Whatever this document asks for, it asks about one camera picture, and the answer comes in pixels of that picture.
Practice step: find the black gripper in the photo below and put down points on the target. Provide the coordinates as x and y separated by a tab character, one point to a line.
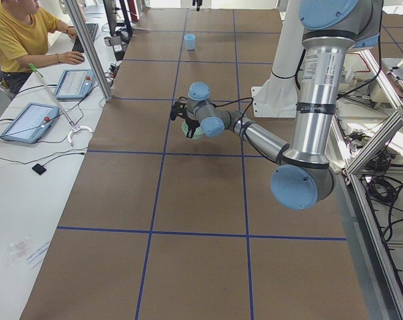
190	122

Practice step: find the mint green bowl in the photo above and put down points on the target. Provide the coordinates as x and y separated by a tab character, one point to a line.
198	132

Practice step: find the light blue plastic cup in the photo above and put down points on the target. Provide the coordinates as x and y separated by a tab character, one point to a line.
190	42

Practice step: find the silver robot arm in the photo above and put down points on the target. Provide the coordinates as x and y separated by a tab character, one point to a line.
303	176

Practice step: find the brown paper table mat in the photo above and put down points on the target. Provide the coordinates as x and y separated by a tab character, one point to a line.
158	226

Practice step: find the far teach pendant tablet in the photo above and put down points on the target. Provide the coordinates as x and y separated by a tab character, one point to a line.
74	84

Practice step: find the teach pendant tablet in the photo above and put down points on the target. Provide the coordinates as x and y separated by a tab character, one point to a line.
31	123
74	84

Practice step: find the small black square pad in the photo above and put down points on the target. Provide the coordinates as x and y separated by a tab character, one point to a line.
39	169

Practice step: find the near teach pendant tablet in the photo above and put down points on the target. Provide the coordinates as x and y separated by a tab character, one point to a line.
31	123

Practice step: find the person in yellow shirt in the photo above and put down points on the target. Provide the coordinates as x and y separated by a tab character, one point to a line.
24	29

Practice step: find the clear plastic bag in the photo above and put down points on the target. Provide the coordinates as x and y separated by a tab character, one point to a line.
18	250

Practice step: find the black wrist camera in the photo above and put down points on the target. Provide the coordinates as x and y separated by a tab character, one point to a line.
178	108

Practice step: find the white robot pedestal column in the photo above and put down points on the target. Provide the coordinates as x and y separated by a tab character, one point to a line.
278	96

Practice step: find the green handled reacher grabber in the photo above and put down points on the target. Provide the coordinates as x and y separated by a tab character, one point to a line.
74	127

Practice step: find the aluminium frame post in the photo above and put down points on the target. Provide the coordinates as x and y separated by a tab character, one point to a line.
78	20

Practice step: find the aluminium truss frame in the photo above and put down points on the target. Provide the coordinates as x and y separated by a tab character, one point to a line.
388	129

